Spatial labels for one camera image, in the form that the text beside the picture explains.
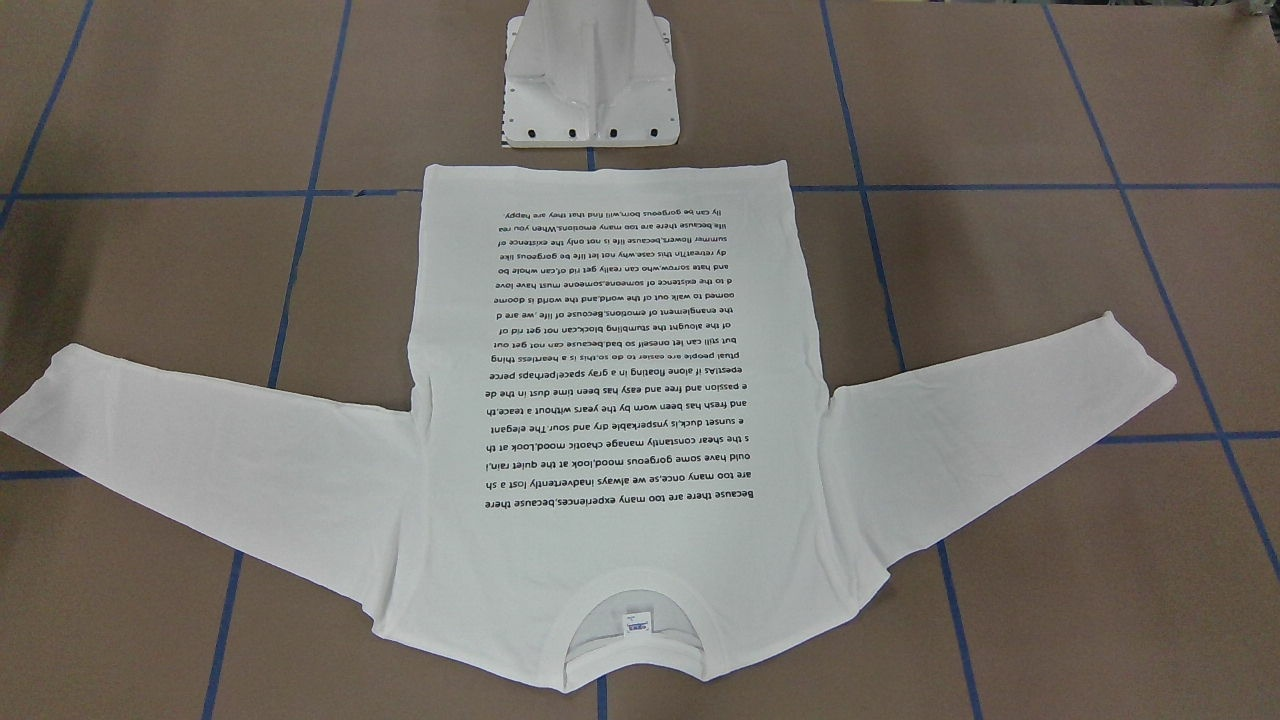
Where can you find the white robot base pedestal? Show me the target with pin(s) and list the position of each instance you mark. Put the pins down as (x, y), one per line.
(589, 73)

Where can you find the white long-sleeve printed shirt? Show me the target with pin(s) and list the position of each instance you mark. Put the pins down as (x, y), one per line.
(620, 449)

